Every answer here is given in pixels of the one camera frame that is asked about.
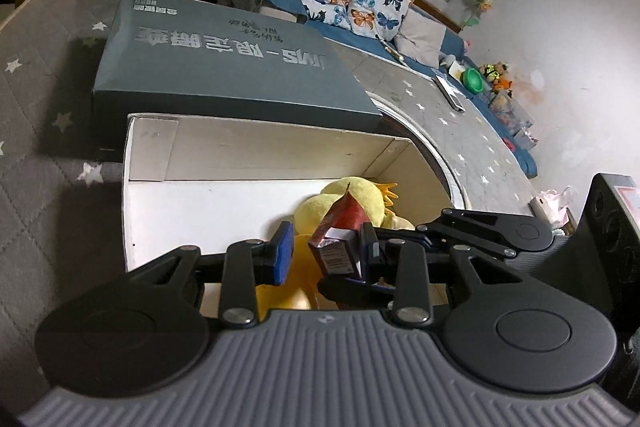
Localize red snack packet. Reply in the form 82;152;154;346
308;185;371;280

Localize grey-blue box lid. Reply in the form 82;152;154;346
91;0;381;150

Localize yellow chick plush toy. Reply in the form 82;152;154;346
257;176;416;317

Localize white open cardboard box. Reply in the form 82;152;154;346
122;114;452;270

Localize remote control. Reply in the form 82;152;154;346
434;74;465;114

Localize green toy bowl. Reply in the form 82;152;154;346
461;67;484;94

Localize grey star-pattern table mat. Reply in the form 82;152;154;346
1;0;536;414

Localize colourful stuffed toy pile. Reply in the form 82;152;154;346
480;62;512;92

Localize grey pillow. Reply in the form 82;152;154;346
394;10;447;67

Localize blue sofa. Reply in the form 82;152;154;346
224;0;538;179

